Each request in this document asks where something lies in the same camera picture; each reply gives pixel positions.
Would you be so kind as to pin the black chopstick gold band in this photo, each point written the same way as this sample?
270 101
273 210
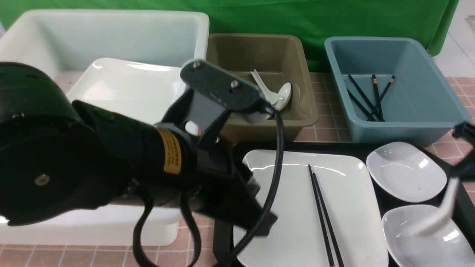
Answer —
387 87
377 98

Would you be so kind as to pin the blue plastic bin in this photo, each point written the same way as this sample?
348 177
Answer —
420 106

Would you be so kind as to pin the olive green plastic bin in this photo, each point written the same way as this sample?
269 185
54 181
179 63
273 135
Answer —
278 59

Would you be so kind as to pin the small white bowl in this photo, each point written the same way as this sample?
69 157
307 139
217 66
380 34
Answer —
446 247
405 172

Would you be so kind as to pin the large white square plate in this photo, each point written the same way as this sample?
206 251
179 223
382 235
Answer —
296 239

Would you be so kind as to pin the stacked white square plates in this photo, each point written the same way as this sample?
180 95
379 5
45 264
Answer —
137 90

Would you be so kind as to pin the white spoon in bin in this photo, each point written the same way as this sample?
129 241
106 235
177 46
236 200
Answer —
270 96
284 96

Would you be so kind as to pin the white ceramic soup spoon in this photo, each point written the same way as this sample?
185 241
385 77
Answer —
436 220

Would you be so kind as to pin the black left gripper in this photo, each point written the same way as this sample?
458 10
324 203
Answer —
223 188

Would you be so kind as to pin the green backdrop cloth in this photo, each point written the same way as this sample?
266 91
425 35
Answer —
312 21

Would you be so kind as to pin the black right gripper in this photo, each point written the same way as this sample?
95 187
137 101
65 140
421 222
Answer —
465 168

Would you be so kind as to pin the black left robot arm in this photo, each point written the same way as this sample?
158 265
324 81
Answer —
59 156

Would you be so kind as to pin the black chopstick in bin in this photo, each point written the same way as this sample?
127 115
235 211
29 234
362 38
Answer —
360 106
362 94

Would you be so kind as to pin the large white plastic tub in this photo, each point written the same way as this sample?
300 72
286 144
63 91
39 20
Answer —
63 44

